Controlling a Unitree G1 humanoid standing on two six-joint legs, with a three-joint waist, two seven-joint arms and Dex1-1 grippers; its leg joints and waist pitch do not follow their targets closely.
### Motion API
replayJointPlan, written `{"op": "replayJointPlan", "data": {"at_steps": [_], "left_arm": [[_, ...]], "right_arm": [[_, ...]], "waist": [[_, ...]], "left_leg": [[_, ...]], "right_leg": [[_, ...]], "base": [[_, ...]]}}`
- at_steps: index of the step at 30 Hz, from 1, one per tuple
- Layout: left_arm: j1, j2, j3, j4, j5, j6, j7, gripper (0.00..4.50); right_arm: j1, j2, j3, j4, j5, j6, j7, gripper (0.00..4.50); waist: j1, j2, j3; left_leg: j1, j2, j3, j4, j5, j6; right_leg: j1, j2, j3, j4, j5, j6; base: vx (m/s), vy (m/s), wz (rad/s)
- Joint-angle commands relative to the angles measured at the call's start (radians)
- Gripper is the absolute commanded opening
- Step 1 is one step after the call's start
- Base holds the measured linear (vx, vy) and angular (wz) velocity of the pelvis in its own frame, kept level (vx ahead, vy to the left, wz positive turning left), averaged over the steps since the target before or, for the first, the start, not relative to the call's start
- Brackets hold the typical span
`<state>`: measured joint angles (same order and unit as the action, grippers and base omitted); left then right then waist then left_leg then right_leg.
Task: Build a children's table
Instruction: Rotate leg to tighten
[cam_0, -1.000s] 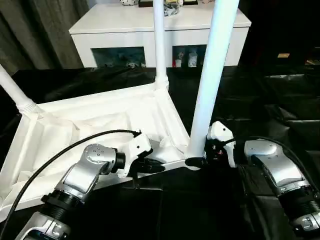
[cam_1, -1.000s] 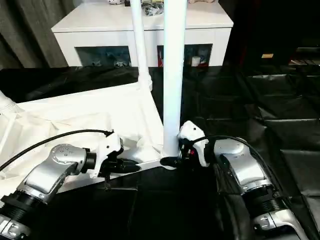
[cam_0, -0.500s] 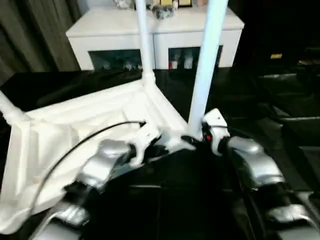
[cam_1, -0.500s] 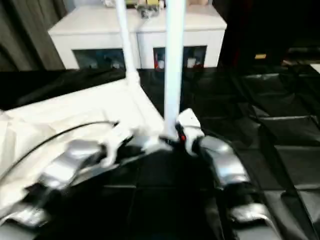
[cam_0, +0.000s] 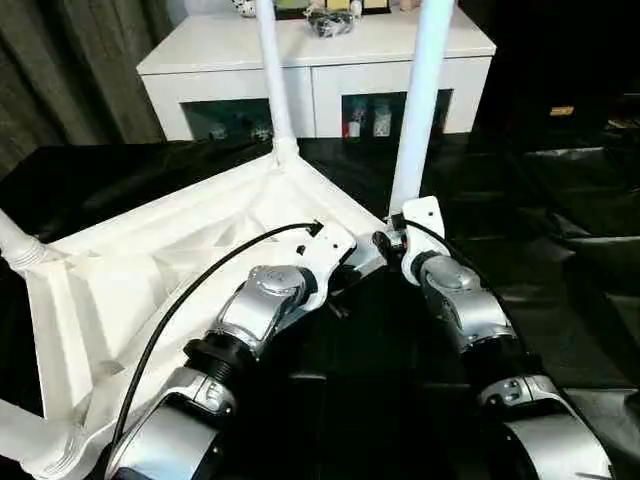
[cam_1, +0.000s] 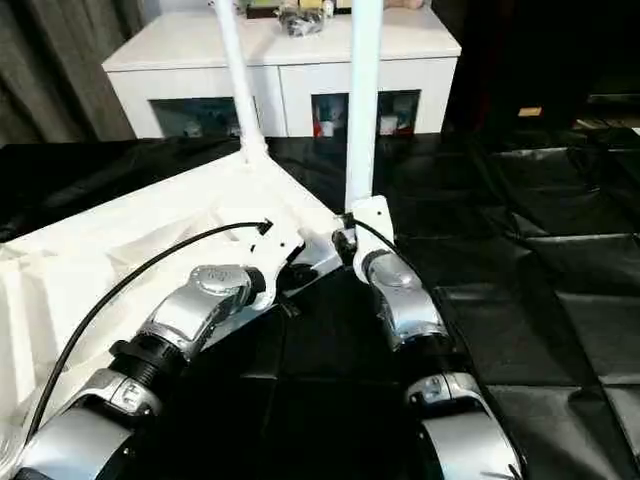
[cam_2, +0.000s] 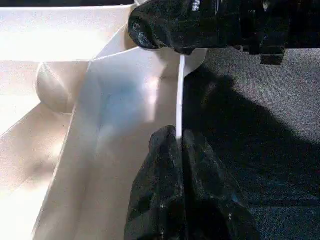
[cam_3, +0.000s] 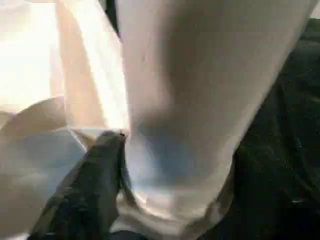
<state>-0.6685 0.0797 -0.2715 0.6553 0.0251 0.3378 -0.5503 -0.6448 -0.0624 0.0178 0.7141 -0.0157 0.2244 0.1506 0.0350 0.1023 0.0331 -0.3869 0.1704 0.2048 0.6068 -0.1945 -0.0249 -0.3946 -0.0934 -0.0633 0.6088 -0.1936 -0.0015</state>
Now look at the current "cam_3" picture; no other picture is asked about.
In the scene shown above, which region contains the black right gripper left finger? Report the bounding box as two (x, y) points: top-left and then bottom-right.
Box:
(27, 129), (130, 240)

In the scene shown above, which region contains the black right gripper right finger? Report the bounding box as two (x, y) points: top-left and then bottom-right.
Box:
(212, 146), (320, 240)

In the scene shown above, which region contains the white plastic table leg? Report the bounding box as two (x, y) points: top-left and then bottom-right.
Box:
(109, 0), (319, 240)

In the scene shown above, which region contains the white plastic table top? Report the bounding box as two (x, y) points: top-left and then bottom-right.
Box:
(0, 0), (226, 240)

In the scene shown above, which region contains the black mat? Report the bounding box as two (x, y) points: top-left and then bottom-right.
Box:
(104, 0), (320, 240)

